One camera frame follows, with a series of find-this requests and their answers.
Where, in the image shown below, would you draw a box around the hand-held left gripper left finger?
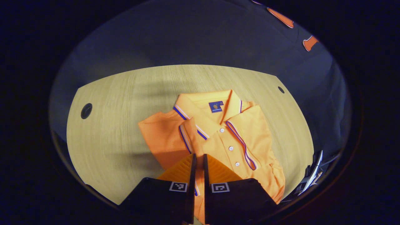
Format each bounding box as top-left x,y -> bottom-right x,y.
120,153 -> 197,225

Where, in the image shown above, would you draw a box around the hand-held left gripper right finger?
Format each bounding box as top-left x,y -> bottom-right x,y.
203,153 -> 278,225

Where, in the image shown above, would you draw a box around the orange T-shirt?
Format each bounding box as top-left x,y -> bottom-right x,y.
138,90 -> 286,224

